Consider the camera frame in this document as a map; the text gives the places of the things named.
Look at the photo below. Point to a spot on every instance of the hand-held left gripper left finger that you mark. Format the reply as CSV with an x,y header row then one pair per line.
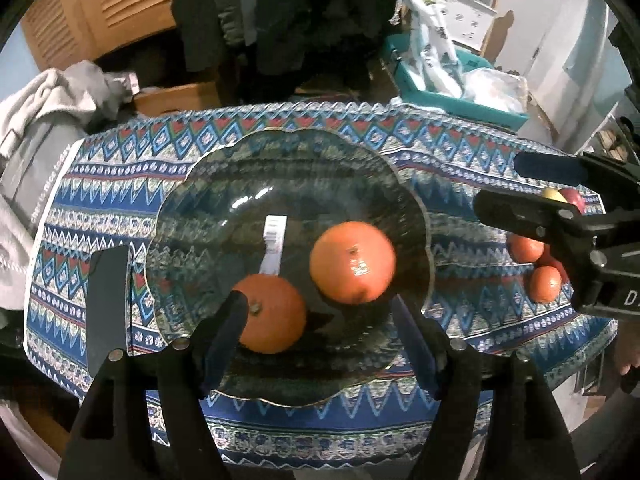
x,y
225,345

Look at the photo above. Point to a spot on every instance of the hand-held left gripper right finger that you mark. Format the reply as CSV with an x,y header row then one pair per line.
x,y
417,350

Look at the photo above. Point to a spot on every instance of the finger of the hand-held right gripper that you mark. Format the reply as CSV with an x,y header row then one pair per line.
x,y
550,169
520,215

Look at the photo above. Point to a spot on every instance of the small orange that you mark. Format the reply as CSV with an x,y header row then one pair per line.
x,y
545,284
555,261
525,250

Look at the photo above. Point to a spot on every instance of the red apple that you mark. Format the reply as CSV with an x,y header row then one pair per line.
x,y
575,199

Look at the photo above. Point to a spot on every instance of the orange with stem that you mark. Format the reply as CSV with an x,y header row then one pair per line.
x,y
275,315

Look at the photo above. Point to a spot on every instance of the large orange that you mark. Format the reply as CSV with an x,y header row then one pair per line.
x,y
352,262

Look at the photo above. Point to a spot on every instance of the clear glass bowl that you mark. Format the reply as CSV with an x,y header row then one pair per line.
x,y
225,185

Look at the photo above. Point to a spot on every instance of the white shelf rack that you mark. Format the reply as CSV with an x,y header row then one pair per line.
x,y
607,135

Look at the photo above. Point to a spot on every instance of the clear plastic bag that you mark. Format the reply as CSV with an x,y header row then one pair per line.
x,y
495,87

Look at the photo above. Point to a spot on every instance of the dark rectangular slab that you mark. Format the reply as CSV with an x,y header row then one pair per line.
x,y
107,305

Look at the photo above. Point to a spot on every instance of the teal storage box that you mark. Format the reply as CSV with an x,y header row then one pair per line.
x,y
425,100

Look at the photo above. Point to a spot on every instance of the white patterned cardboard box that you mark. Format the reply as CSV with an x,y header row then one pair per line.
x,y
470,20

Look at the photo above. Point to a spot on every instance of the white rice bag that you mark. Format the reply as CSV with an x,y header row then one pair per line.
x,y
430,25

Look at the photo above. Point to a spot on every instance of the blue patterned tablecloth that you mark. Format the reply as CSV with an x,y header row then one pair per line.
x,y
100,185

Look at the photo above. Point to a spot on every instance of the brown cardboard box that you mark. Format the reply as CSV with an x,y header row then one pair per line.
x,y
175,100

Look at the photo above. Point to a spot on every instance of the grey clothing pile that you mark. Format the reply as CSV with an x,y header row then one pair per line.
x,y
45,110

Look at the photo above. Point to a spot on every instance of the dark hanging clothes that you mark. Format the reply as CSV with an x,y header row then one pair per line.
x,y
300,10

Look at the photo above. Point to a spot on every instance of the wooden louvered cabinet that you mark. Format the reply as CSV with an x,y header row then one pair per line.
x,y
100,0

